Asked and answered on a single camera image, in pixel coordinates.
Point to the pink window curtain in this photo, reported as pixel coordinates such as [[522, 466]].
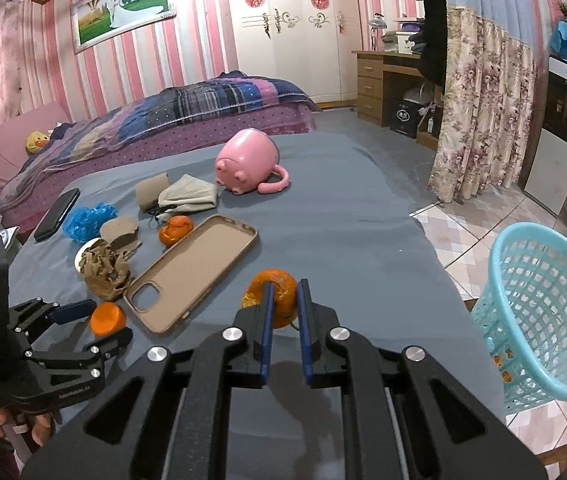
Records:
[[24, 81]]

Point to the beige cloth pouch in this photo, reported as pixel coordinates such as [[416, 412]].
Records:
[[188, 195]]

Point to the tan phone case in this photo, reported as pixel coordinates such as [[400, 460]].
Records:
[[176, 283]]

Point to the bed with patchwork quilt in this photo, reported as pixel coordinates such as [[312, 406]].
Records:
[[177, 120]]

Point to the blue plastic bag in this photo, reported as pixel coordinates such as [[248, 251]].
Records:
[[84, 223]]

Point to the framed wedding picture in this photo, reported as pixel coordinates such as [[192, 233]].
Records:
[[95, 21]]

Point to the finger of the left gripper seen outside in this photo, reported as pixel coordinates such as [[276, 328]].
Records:
[[71, 312]]

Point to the wooden desk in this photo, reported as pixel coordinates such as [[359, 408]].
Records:
[[383, 77]]

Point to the water dispenser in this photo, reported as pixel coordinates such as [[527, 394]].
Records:
[[547, 181]]

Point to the orange peel piece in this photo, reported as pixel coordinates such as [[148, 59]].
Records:
[[174, 230]]

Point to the white wardrobe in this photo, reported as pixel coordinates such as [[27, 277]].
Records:
[[308, 42]]

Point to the brown paper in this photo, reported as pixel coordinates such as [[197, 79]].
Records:
[[106, 273]]

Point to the pink headboard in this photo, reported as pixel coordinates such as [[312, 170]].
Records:
[[3, 150]]

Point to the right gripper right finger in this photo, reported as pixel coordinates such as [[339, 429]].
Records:
[[404, 415]]

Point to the turquoise plastic basket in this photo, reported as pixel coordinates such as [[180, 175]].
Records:
[[522, 314]]

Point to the white round lid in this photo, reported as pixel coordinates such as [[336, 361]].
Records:
[[88, 245]]

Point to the floral curtain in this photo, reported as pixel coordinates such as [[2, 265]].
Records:
[[487, 107]]

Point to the black box under desk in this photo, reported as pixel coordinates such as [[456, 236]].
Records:
[[405, 117]]

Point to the pink pig mug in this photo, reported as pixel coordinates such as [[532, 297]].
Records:
[[250, 161]]

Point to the orange fruit piece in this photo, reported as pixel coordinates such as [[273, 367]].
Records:
[[107, 319]]

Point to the yellow duck plush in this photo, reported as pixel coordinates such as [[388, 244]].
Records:
[[36, 141]]

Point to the person's left hand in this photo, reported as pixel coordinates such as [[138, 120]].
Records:
[[41, 429]]

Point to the black phone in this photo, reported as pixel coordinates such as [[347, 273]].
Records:
[[56, 215]]

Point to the black hanging coat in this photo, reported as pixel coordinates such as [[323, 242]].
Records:
[[433, 58]]

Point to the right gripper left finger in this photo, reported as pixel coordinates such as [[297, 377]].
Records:
[[167, 416]]

